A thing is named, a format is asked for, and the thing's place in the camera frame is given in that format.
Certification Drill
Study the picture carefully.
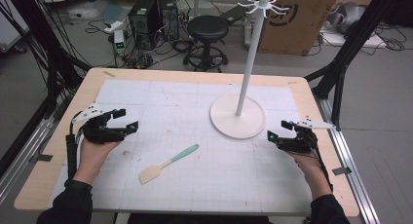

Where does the large black computer tower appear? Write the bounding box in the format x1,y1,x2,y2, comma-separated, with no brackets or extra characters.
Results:
128,0,164,52

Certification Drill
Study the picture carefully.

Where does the wooden spatula mint handle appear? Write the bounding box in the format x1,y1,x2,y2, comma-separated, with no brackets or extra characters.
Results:
138,143,200,186

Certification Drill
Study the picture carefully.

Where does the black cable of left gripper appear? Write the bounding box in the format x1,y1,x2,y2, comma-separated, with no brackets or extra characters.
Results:
65,110,84,183

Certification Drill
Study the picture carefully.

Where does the white power strip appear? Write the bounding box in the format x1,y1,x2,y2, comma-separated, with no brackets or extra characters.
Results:
103,20,125,34

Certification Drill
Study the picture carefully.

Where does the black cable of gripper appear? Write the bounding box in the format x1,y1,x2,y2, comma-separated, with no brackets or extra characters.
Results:
65,110,84,183
310,145,335,193

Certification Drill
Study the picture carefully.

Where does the brown cardboard box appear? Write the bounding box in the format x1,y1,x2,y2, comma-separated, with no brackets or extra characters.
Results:
257,0,342,56

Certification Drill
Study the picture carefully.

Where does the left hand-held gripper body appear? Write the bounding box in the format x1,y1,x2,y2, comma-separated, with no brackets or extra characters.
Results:
71,101,130,145

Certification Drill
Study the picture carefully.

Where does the black round stool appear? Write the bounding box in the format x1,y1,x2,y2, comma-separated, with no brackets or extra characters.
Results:
182,15,230,73

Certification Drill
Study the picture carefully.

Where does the grey white rounded device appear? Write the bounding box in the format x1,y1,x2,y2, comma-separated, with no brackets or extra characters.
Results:
325,1,368,36

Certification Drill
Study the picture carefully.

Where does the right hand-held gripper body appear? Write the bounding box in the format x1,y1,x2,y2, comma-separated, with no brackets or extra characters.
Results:
277,116,336,154

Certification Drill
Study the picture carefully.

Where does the narrow black computer tower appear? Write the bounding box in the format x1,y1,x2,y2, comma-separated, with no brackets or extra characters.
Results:
158,0,180,42

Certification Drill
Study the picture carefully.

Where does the white panel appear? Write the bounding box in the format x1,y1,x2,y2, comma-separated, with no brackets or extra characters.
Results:
0,0,31,54

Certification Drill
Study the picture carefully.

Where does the small device with green light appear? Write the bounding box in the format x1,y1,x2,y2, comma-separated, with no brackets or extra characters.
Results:
113,29,127,56

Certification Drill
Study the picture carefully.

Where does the white flat board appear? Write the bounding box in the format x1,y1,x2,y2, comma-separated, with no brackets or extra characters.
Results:
319,28,388,50

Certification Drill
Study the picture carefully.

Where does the white hook rack stand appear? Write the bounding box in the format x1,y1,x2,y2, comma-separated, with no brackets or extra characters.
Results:
209,0,290,140

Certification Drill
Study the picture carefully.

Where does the tangle of floor cables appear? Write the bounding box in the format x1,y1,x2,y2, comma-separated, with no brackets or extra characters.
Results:
85,18,196,70

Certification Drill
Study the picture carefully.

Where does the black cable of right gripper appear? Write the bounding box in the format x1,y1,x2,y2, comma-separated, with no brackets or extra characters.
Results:
310,145,335,193

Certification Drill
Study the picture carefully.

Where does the flat black device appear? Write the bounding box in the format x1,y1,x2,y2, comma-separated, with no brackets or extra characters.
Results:
219,4,248,26

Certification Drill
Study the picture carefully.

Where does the black tape piece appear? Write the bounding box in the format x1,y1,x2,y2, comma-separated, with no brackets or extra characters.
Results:
331,167,353,176
29,153,54,164

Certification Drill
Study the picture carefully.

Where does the person's left hand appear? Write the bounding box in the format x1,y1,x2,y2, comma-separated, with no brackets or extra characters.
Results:
73,139,122,186

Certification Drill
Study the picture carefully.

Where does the aluminium rail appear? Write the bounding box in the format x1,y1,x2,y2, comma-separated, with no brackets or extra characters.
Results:
0,115,56,204
312,94,382,224

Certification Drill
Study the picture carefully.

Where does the person's right hand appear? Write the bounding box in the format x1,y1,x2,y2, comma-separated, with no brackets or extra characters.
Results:
286,150,332,200

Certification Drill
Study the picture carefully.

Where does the black metal frame stand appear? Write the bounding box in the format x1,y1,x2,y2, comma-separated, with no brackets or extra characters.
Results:
304,0,413,131
0,0,93,179

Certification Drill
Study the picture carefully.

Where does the white grid mat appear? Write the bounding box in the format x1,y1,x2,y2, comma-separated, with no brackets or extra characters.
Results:
48,79,315,216

